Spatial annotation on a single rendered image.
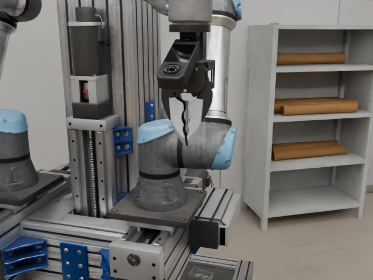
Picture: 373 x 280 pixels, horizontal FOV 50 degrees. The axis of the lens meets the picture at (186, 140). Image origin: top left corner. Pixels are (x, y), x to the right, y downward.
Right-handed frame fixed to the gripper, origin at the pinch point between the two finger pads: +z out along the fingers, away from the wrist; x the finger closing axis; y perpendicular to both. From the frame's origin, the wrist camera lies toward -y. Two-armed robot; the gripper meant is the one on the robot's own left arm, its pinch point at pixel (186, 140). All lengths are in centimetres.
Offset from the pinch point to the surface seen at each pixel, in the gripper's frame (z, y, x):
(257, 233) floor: 132, 217, 5
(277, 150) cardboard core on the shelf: 73, 245, -5
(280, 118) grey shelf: 43, 227, -6
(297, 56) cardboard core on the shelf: 1, 259, -15
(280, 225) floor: 132, 235, -12
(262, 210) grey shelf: 116, 223, 3
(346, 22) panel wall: -25, 305, -52
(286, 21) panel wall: -26, 277, -4
